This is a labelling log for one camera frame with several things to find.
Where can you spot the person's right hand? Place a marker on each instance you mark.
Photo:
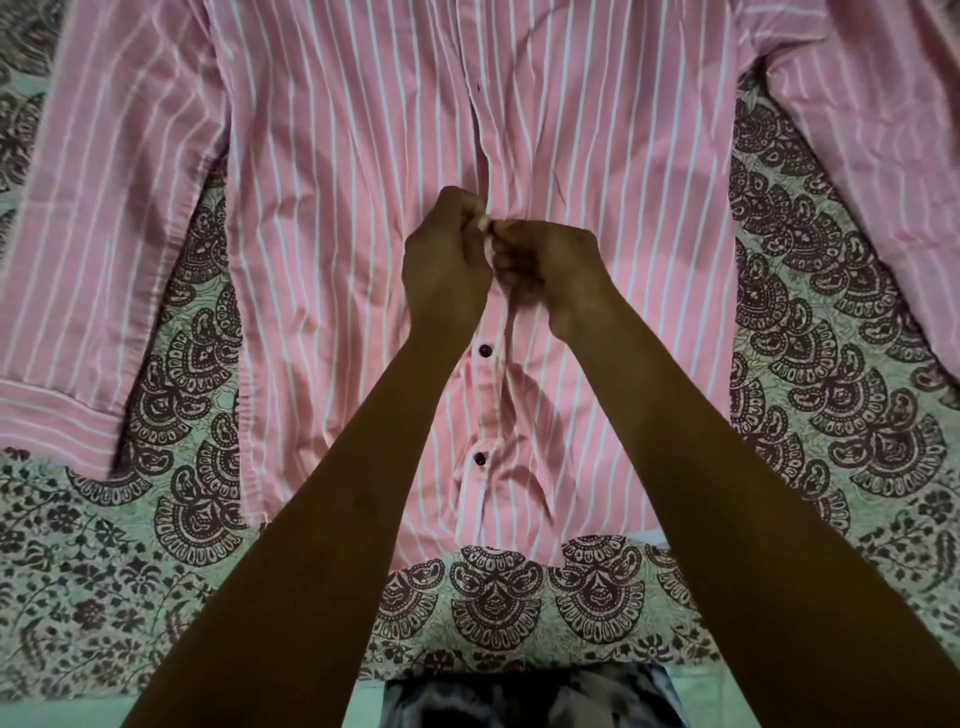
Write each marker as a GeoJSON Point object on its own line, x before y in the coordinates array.
{"type": "Point", "coordinates": [559, 274]}

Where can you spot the person's left hand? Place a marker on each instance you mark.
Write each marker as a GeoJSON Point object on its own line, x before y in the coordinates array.
{"type": "Point", "coordinates": [444, 270]}

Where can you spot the person's left fingers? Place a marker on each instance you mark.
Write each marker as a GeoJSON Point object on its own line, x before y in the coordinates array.
{"type": "Point", "coordinates": [466, 214]}

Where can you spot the person's right thumb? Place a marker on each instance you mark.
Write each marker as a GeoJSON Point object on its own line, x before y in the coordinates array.
{"type": "Point", "coordinates": [514, 229]}

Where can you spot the pink white-striped shirt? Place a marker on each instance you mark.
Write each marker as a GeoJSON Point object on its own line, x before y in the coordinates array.
{"type": "Point", "coordinates": [360, 187]}

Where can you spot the person's left forearm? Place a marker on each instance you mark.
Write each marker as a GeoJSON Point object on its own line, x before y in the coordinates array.
{"type": "Point", "coordinates": [315, 525]}

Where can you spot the person's right forearm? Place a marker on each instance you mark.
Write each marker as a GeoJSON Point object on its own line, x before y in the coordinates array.
{"type": "Point", "coordinates": [750, 540]}

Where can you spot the green brown-patterned bedsheet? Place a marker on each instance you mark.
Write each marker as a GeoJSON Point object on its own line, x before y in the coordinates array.
{"type": "Point", "coordinates": [825, 360]}

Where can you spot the person's dark patterned clothing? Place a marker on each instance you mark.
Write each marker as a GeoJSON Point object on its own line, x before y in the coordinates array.
{"type": "Point", "coordinates": [532, 697]}

